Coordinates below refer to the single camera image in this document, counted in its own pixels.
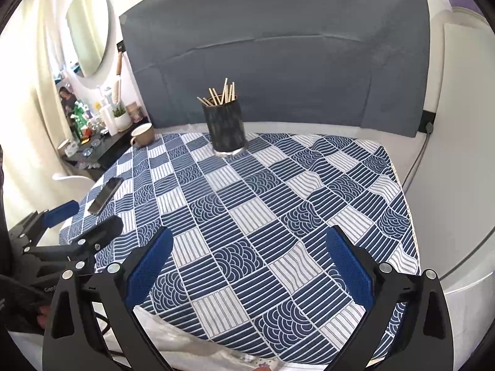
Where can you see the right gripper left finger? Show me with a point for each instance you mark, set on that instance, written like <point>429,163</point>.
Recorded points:
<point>73,339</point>

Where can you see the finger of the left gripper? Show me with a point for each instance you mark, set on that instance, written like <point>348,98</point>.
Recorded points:
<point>84,246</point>
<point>32,228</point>

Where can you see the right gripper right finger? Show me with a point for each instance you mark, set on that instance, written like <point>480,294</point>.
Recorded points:
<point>424,339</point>

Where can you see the black side shelf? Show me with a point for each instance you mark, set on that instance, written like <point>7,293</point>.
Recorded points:
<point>105,153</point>

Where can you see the beige ceramic mug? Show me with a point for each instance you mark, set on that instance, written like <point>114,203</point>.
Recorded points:
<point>142,136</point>

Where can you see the white potted plant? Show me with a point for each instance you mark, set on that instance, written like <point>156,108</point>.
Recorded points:
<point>122,119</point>

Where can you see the black cylindrical utensil holder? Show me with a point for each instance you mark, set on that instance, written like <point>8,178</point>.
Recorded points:
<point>225,125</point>

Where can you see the blue white patterned tablecloth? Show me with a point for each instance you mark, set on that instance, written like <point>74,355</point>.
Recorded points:
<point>249,268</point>

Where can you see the oval wall mirror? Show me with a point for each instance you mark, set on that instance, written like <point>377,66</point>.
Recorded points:
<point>88,23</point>

